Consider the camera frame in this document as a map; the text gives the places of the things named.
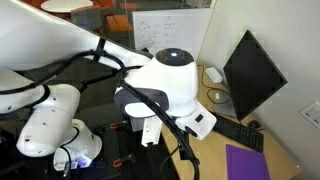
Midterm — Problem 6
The orange black clamp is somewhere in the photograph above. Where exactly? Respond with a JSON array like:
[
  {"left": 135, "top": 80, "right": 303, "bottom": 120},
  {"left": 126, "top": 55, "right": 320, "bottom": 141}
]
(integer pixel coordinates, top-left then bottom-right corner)
[
  {"left": 109, "top": 121, "right": 128, "bottom": 130},
  {"left": 112, "top": 154, "right": 135, "bottom": 168}
]

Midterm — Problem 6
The white power adapter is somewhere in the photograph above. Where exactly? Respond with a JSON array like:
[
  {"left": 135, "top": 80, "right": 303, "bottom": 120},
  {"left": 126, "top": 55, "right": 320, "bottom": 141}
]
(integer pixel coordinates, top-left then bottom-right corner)
[{"left": 205, "top": 67, "right": 223, "bottom": 83}]

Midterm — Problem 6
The black computer mouse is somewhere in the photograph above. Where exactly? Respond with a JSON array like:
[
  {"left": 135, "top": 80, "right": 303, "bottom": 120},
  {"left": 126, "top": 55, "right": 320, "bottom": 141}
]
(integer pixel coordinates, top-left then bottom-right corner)
[{"left": 248, "top": 120, "right": 262, "bottom": 130}]

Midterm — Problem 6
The orange black clamp lower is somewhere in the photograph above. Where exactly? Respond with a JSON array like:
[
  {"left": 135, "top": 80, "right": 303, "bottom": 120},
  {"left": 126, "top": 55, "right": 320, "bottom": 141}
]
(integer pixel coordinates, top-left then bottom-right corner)
[{"left": 112, "top": 154, "right": 135, "bottom": 168}]

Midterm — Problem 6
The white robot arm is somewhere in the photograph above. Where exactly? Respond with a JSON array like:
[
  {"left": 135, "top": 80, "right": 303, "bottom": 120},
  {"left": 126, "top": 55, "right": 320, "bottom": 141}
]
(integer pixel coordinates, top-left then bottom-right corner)
[{"left": 0, "top": 0, "right": 216, "bottom": 171}]

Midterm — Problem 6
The black monitor cable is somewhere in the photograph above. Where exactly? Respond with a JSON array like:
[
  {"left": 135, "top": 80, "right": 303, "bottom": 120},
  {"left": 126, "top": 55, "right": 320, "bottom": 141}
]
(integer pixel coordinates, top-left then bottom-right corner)
[{"left": 197, "top": 63, "right": 232, "bottom": 105}]

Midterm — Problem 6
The white round table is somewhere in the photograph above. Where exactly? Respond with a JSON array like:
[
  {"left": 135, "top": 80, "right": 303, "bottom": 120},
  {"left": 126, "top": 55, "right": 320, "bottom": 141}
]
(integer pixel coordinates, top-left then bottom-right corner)
[{"left": 40, "top": 0, "right": 93, "bottom": 13}]

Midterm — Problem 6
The black keyboard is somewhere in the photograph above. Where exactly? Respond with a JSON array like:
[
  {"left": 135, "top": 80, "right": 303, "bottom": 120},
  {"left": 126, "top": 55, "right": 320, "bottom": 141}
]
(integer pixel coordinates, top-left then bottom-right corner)
[{"left": 213, "top": 114, "right": 264, "bottom": 152}]

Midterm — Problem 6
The orange chair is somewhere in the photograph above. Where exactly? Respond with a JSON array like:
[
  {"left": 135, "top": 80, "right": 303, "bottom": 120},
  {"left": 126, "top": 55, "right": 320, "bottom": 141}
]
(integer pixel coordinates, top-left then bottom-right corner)
[{"left": 106, "top": 15, "right": 133, "bottom": 32}]

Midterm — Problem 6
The whiteboard with drawings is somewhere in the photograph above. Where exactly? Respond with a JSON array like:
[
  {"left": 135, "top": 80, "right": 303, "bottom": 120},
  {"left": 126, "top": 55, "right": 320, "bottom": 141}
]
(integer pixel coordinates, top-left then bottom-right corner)
[{"left": 133, "top": 8, "right": 213, "bottom": 59}]

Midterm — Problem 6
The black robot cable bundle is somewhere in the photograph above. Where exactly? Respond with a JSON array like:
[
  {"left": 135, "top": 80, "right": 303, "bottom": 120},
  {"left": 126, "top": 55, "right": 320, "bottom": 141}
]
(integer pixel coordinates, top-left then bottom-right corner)
[{"left": 0, "top": 37, "right": 201, "bottom": 180}]

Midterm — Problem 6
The black computer monitor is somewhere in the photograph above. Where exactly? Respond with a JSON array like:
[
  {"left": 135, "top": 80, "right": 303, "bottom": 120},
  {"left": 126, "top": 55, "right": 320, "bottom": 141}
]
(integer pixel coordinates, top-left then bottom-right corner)
[{"left": 223, "top": 30, "right": 287, "bottom": 120}]

